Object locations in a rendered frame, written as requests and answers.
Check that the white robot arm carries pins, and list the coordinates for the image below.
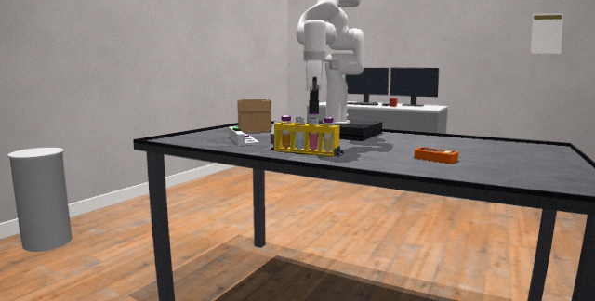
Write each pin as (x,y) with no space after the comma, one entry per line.
(314,34)

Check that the brown cardboard box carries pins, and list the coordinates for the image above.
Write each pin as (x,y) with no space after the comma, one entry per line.
(255,115)

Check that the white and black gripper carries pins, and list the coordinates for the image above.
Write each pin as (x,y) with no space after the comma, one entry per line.
(313,82)

